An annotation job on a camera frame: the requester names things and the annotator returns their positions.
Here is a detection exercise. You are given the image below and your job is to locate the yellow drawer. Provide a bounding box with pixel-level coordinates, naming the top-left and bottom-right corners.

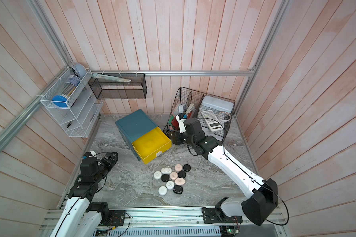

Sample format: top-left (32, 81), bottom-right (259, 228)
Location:
top-left (132, 127), bottom-right (172, 164)

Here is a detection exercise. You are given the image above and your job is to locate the white calculator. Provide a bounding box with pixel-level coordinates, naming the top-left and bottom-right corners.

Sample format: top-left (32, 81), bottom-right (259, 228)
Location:
top-left (201, 110), bottom-right (223, 132)

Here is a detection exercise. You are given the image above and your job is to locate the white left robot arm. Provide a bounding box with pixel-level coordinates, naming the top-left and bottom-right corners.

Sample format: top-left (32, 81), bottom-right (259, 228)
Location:
top-left (51, 152), bottom-right (118, 237)

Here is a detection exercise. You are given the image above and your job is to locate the white round earphone case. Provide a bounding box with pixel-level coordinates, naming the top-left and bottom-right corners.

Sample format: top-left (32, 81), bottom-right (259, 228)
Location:
top-left (153, 171), bottom-right (162, 179)
top-left (166, 180), bottom-right (175, 190)
top-left (158, 186), bottom-right (168, 196)

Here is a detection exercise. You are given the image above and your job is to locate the white oval earphone case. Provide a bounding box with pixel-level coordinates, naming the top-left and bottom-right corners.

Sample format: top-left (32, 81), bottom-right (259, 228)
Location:
top-left (161, 167), bottom-right (172, 175)

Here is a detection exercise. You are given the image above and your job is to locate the aluminium frame rail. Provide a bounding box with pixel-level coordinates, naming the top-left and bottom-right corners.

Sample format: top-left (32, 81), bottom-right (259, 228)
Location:
top-left (0, 1), bottom-right (292, 153)

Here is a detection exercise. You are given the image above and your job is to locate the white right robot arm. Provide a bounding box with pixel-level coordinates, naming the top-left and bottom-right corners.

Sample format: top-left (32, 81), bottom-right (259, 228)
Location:
top-left (172, 118), bottom-right (281, 226)

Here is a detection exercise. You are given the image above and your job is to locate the white plastic box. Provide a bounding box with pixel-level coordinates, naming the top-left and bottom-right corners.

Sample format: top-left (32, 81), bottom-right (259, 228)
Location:
top-left (202, 95), bottom-right (234, 113)

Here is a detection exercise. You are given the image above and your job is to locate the white wire mesh shelf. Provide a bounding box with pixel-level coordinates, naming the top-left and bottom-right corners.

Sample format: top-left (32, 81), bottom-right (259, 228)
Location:
top-left (41, 68), bottom-right (103, 138)

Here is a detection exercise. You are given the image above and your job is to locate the grey blue bowl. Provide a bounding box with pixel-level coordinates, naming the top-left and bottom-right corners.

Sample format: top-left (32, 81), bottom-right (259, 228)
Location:
top-left (71, 63), bottom-right (87, 79)

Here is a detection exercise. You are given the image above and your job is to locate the black wire desk organizer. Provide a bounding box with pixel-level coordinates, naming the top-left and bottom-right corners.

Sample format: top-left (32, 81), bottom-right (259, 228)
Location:
top-left (163, 87), bottom-right (235, 141)

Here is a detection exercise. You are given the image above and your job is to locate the blue capped clear tube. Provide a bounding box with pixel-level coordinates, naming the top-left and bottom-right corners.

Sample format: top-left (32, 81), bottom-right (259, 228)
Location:
top-left (52, 75), bottom-right (81, 108)

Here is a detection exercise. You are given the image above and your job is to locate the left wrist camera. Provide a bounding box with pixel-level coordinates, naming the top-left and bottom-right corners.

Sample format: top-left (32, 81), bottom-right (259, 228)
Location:
top-left (82, 151), bottom-right (96, 159)

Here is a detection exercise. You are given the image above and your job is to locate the teal drawer cabinet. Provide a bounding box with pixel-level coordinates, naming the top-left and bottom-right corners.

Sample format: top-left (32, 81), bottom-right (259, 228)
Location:
top-left (115, 109), bottom-right (158, 161)

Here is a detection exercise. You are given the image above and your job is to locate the pink earphone case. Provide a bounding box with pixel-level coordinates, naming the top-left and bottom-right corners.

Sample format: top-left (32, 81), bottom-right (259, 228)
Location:
top-left (175, 164), bottom-right (183, 172)
top-left (175, 178), bottom-right (186, 186)
top-left (170, 171), bottom-right (178, 181)

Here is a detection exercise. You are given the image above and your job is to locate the black mesh wall basket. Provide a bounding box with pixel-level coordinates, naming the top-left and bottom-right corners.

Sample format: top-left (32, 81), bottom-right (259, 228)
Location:
top-left (89, 73), bottom-right (147, 100)

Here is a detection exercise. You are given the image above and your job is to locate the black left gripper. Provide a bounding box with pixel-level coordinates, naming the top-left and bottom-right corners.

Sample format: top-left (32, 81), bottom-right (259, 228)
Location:
top-left (93, 151), bottom-right (119, 183)

